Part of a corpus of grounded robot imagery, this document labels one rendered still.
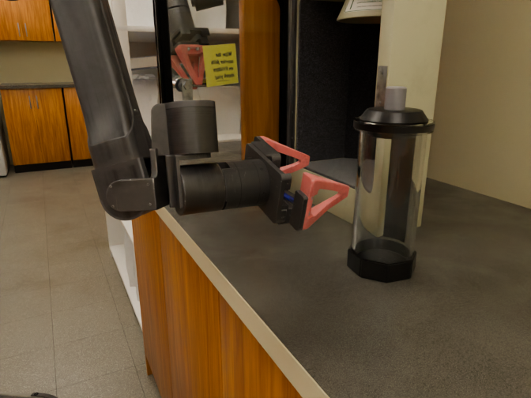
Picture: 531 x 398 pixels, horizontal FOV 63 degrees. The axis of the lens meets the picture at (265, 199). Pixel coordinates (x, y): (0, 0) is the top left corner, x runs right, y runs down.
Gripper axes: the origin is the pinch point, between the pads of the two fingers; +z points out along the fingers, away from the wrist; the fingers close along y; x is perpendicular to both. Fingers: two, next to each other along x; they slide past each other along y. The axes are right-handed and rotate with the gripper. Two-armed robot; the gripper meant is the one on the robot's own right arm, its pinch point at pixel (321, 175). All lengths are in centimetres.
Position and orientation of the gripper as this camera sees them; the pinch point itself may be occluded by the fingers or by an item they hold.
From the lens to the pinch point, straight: 58.5
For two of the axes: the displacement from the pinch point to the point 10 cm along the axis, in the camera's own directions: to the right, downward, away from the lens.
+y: -4.3, -4.7, 7.7
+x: -1.1, 8.8, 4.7
